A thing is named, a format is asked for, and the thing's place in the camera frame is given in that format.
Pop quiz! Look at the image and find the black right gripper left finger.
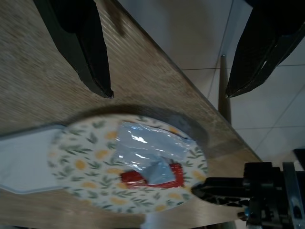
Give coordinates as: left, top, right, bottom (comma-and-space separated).
33, 0, 114, 99

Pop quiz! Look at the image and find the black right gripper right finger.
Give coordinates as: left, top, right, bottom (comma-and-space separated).
225, 0, 305, 99

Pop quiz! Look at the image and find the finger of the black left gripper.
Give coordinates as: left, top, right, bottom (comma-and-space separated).
192, 177, 248, 206

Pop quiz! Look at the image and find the clear plastic wrapper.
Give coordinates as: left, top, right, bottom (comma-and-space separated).
113, 122, 193, 187

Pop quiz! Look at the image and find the small red packet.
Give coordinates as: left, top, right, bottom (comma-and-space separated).
120, 163, 185, 190

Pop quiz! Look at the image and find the lemon leaf patterned plate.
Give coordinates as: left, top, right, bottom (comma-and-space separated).
47, 114, 209, 214

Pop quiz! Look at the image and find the white rectangular tray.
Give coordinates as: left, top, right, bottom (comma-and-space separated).
0, 124, 65, 195

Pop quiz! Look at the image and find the light wooden table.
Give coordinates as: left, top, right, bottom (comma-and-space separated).
0, 0, 263, 227

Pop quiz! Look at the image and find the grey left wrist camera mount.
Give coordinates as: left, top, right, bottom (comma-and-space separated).
282, 161, 305, 229

